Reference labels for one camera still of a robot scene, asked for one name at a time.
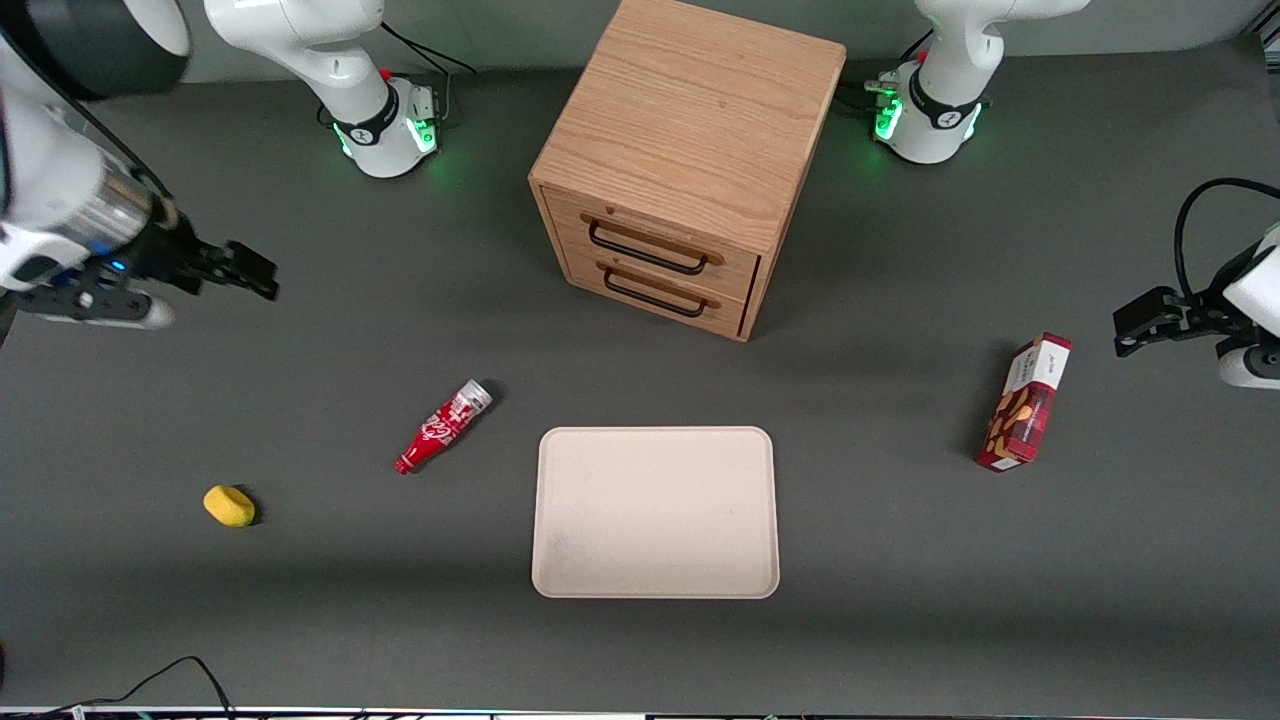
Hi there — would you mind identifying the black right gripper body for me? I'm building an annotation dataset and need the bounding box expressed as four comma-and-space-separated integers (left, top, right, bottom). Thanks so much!
125, 198, 219, 297

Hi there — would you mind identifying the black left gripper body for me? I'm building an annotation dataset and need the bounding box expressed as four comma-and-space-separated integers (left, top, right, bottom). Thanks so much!
1185, 250, 1256, 336

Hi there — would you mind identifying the red coke bottle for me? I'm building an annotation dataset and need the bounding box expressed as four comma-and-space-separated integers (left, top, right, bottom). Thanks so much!
393, 379, 494, 476

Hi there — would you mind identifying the beige plastic tray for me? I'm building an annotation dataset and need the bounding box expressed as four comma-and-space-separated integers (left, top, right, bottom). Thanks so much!
531, 426, 780, 600

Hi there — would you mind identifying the red snack box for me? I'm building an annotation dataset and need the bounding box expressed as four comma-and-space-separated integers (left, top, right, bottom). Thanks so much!
975, 332, 1073, 473

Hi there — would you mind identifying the yellow sponge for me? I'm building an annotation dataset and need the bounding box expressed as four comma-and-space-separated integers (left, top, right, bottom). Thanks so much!
203, 485, 257, 528

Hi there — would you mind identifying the wooden drawer cabinet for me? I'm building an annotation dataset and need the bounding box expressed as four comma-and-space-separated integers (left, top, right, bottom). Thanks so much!
528, 0, 848, 344

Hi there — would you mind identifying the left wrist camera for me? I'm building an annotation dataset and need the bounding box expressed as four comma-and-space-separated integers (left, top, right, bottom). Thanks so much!
1216, 336, 1280, 391

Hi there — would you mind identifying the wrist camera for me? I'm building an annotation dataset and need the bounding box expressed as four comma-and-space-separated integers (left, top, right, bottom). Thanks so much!
1216, 336, 1280, 391
15, 284, 177, 331

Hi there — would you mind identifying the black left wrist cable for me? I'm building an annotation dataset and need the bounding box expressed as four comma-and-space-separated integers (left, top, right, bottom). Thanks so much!
1174, 178, 1280, 301

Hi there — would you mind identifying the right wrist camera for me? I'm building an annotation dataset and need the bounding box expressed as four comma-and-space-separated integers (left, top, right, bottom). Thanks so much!
15, 284, 177, 331

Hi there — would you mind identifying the black right base cable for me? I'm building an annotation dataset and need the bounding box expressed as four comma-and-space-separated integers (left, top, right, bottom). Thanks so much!
380, 20, 478, 126

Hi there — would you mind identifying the black base cable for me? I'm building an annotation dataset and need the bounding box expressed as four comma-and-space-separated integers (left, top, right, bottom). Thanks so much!
380, 20, 478, 126
838, 28, 936, 116

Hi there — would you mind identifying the black left base cable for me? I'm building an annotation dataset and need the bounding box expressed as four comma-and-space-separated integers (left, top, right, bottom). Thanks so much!
838, 28, 936, 116

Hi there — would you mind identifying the black cable at table edge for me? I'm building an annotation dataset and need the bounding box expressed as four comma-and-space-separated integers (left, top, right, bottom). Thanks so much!
40, 656, 237, 717

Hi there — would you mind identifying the long black drawer handle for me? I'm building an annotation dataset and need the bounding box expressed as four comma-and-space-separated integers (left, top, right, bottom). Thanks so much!
587, 220, 710, 277

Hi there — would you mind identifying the short black drawer handle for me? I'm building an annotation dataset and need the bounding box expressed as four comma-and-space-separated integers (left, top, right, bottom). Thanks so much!
602, 266, 709, 320

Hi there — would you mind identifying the wooden drawer with long handle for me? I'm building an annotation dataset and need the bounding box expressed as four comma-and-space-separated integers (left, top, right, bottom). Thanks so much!
543, 187, 762, 303

